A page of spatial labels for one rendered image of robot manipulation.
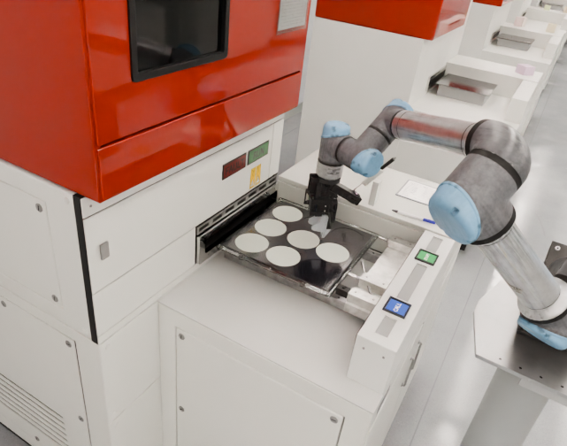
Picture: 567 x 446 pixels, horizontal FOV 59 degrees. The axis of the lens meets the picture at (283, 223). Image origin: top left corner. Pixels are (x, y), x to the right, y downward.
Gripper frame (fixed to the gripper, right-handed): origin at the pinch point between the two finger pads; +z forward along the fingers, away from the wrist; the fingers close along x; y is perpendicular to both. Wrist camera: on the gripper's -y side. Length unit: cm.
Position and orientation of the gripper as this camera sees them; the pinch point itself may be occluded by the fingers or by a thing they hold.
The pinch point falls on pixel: (325, 233)
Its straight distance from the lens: 153.0
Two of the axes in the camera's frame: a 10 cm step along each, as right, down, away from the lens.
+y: -9.7, 0.2, -2.3
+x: 2.0, 5.3, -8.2
